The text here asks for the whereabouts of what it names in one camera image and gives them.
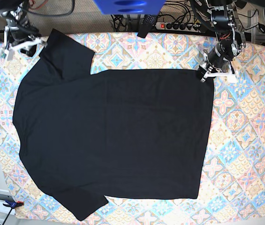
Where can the black T-shirt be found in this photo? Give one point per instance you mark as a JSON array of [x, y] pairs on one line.
[[137, 134]]

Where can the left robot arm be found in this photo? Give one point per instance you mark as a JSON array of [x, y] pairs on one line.
[[225, 23]]

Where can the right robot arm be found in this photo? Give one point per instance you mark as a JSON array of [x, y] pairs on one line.
[[15, 12]]

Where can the patterned tablecloth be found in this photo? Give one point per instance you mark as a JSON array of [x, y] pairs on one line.
[[232, 186]]

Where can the white power strip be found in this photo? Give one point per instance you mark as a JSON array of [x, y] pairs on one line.
[[192, 27]]

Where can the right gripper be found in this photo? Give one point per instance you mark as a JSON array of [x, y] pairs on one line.
[[16, 39]]

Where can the blue clamp bottom left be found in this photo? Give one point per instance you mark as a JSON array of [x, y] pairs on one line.
[[12, 205]]

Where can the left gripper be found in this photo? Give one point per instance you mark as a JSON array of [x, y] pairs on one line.
[[217, 63]]

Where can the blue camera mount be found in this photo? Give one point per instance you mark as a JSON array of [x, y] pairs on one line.
[[120, 7]]

